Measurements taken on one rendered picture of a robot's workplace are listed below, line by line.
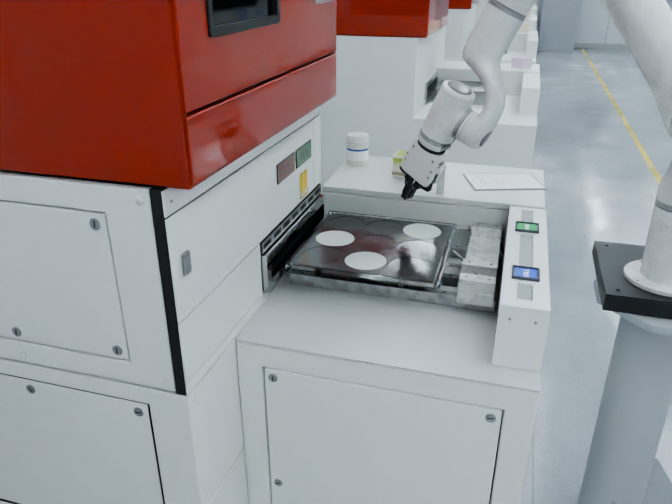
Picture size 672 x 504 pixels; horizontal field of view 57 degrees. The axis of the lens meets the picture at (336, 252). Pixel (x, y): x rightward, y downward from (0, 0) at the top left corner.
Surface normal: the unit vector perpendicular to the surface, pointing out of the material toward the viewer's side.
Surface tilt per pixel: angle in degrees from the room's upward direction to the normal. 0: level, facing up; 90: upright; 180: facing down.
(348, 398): 90
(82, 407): 90
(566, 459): 0
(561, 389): 0
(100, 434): 90
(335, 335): 0
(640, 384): 90
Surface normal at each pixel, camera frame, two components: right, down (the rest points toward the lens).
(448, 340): 0.00, -0.91
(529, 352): -0.28, 0.41
